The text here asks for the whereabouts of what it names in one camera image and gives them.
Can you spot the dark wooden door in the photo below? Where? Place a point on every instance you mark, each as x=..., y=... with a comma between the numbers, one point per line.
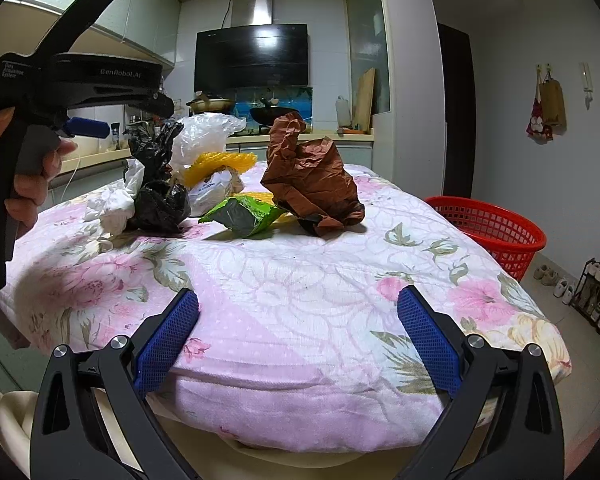
x=455, y=110

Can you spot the black plastic bag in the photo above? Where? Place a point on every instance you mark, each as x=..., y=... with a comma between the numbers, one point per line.
x=160, y=210
x=152, y=152

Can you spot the black wok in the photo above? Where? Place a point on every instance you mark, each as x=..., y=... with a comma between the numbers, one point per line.
x=275, y=114

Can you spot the black metal shoe rack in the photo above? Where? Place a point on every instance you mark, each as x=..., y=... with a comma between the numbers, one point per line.
x=582, y=300

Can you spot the golden frying pan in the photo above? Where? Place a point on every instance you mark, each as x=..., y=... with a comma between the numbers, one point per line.
x=210, y=105

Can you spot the white crumpled tissue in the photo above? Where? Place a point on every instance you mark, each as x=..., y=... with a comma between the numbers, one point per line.
x=115, y=205

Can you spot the red mesh plastic basket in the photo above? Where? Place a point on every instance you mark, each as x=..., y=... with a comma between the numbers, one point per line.
x=500, y=240

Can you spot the white wall cabinets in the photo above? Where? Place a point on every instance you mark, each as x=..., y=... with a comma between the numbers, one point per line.
x=130, y=5

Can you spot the wooden cutting board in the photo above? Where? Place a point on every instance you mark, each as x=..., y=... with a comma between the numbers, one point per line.
x=364, y=102

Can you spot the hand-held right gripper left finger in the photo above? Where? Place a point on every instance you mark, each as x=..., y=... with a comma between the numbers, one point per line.
x=167, y=340

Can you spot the white translucent plastic bag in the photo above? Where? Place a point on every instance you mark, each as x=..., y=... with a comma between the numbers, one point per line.
x=200, y=135

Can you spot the white plastic bottle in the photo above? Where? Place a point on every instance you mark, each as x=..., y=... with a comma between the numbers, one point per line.
x=343, y=115

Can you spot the green snack packet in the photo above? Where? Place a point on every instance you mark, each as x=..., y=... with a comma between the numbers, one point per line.
x=240, y=215

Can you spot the beige shoe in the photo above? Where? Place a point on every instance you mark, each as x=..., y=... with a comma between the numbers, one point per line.
x=551, y=277
x=540, y=275

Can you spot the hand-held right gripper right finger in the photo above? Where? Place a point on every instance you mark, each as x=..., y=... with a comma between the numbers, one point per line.
x=430, y=340

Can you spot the frosted glass partition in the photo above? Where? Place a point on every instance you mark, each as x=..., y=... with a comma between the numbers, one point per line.
x=367, y=35

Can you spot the white labelled plastic bag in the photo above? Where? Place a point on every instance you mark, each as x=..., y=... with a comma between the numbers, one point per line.
x=212, y=190

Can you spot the red hanging cloth bag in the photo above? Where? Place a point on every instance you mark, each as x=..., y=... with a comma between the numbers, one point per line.
x=537, y=122

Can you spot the brown crumpled paper bag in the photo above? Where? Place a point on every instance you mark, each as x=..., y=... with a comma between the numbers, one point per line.
x=310, y=175

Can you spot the pink floral blanket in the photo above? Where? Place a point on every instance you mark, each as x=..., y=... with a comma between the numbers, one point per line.
x=300, y=285

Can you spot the brown hanging paper bag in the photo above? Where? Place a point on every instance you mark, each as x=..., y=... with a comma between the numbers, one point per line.
x=552, y=102

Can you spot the cream garment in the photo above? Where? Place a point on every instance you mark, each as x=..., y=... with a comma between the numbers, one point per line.
x=5, y=425

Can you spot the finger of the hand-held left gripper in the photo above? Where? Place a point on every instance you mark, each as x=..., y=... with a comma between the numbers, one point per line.
x=87, y=127
x=155, y=105

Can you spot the person's left hand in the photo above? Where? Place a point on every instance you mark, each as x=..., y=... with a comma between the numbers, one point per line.
x=30, y=195

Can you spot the black range hood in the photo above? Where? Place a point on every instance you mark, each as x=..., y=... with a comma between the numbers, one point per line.
x=252, y=55

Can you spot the white shoe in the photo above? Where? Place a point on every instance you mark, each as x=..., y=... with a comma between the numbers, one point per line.
x=560, y=290
x=570, y=295

